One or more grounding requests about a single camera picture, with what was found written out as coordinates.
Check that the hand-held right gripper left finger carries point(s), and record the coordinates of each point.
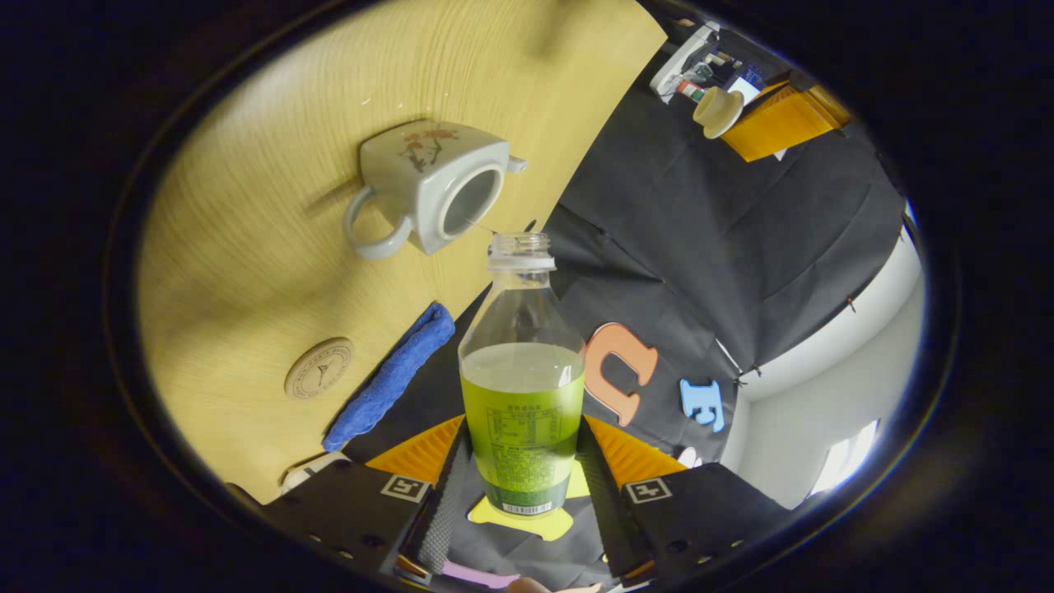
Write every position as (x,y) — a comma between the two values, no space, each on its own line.
(362,511)

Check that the red cap bottle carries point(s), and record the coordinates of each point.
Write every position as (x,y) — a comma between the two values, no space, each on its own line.
(693,91)

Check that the clear water bottle green label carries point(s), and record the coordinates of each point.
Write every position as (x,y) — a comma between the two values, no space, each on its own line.
(520,412)

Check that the white teacup lid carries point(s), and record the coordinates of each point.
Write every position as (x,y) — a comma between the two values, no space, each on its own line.
(716,111)

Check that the computer monitor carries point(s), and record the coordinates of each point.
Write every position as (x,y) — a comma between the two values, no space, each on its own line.
(682,58)

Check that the white toaster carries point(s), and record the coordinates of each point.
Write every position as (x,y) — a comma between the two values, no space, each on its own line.
(300,473)

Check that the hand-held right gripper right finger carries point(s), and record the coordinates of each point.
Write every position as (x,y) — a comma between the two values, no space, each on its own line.
(700,515)

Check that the round beige coaster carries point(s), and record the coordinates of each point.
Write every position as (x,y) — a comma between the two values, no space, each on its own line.
(319,368)

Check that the white square teacup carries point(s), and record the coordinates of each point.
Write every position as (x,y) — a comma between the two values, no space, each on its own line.
(420,185)

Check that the blue towel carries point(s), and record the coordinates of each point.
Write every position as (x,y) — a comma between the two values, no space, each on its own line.
(387,379)

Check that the ceiling light panel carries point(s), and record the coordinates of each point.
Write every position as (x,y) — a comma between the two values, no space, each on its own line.
(848,457)

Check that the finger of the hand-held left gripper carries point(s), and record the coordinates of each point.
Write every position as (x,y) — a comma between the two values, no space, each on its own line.
(830,105)
(774,128)

